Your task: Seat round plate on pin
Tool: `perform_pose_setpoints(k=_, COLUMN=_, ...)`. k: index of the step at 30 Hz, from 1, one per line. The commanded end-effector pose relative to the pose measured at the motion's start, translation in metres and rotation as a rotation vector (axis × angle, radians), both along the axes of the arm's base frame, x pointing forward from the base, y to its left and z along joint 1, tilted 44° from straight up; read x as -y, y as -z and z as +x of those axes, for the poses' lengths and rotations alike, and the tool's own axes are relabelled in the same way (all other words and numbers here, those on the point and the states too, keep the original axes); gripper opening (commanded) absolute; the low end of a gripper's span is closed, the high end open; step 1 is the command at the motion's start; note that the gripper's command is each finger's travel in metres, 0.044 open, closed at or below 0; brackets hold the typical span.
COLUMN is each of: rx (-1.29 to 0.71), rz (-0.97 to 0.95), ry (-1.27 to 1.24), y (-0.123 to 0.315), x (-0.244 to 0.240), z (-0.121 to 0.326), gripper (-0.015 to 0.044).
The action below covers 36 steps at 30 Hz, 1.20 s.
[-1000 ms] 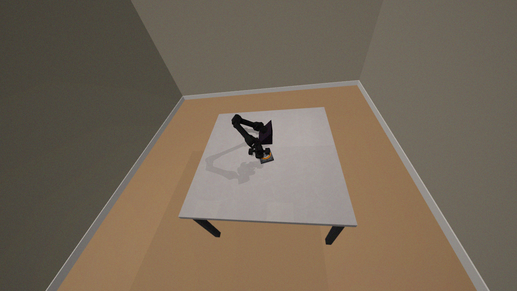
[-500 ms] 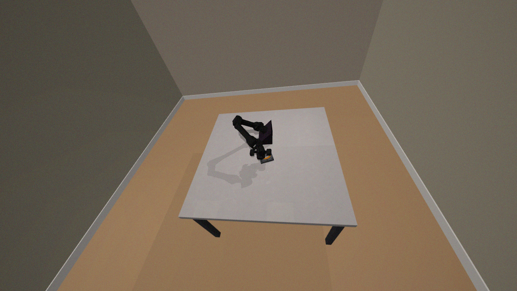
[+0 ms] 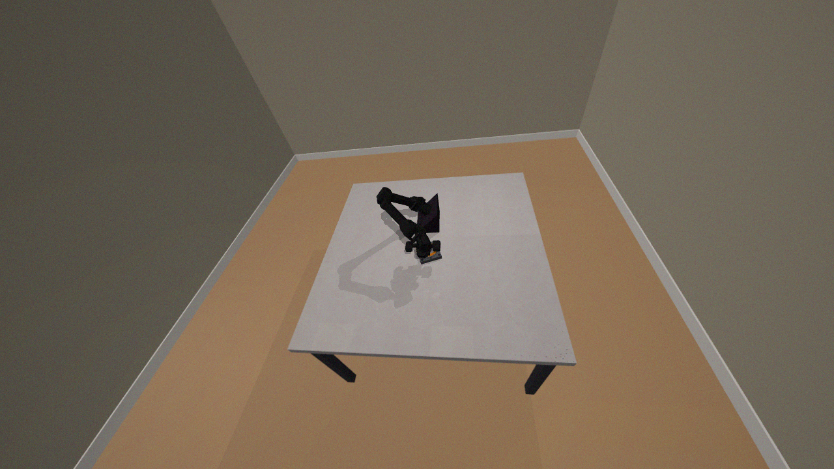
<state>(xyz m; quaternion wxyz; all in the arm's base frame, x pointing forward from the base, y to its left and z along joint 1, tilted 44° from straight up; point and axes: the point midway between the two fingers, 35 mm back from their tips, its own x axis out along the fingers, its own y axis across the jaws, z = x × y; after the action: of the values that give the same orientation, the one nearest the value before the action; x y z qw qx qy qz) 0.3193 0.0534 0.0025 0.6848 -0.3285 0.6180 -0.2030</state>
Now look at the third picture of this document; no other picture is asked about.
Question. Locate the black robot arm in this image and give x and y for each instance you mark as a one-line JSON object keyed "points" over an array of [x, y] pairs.
{"points": [[407, 227]]}

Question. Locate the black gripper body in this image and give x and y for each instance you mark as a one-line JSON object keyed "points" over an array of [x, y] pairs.
{"points": [[410, 245]]}

